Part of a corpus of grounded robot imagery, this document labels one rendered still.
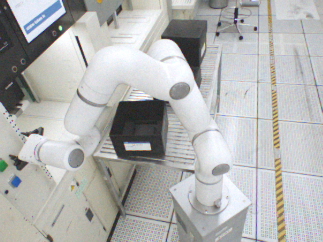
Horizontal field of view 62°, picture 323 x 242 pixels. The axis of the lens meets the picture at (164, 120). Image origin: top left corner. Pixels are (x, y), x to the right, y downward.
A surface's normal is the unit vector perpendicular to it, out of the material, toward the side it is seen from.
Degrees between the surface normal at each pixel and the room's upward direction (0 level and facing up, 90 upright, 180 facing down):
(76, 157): 77
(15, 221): 90
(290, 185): 0
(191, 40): 90
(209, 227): 0
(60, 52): 90
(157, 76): 61
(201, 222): 0
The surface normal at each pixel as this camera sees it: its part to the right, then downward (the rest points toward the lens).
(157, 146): -0.07, 0.70
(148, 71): -0.37, 0.14
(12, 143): 0.96, 0.10
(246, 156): -0.11, -0.71
